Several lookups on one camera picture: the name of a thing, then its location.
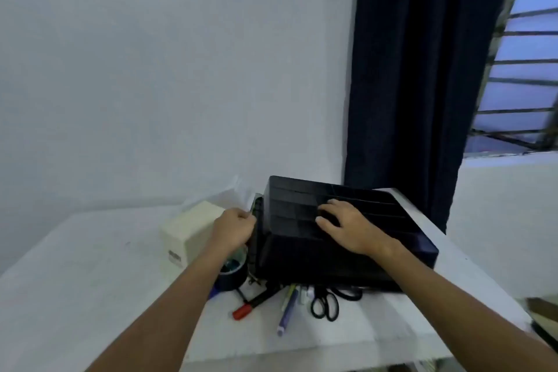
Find person's left hand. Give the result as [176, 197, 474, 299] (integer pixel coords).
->
[208, 208, 257, 257]

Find person's right hand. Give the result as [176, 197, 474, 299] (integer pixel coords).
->
[315, 198, 395, 258]

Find clear tiered organizer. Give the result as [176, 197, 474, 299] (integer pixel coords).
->
[205, 174, 263, 212]

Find cream pen holder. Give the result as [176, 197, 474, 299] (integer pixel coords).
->
[160, 201, 227, 270]

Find black plastic tray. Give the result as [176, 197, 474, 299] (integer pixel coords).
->
[251, 175, 440, 294]

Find black handled scissors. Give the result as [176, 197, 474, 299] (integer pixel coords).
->
[310, 285, 340, 323]
[333, 285, 363, 302]

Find red capped black marker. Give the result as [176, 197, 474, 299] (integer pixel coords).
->
[231, 287, 282, 321]

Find pile of pens and markers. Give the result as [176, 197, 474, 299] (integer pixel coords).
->
[231, 282, 316, 338]

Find person's right forearm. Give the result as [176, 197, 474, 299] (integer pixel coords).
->
[377, 236, 558, 372]

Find person's left forearm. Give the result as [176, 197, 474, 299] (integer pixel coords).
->
[85, 243, 243, 372]

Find dark blue curtain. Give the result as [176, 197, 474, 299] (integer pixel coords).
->
[344, 0, 513, 233]

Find patterned floor mat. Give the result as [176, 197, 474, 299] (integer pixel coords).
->
[525, 296, 558, 353]

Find window with metal grille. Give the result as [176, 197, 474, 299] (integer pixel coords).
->
[464, 0, 558, 158]

